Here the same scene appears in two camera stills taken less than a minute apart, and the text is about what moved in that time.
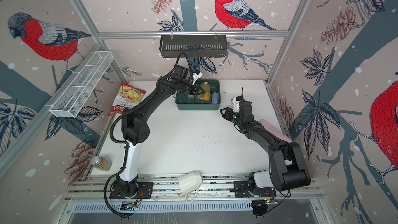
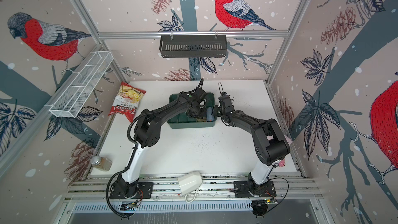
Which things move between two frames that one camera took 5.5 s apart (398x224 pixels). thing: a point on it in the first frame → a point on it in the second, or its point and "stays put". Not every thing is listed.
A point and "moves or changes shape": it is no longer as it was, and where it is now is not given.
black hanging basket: x=195 y=46 stays put
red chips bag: x=127 y=98 stays put
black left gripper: x=195 y=91 → x=203 y=114
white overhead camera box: x=189 y=182 stays put
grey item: x=215 y=98 → x=210 y=117
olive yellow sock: x=206 y=88 → x=202 y=119
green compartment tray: x=184 y=101 moves or changes shape
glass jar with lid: x=101 y=163 stays put
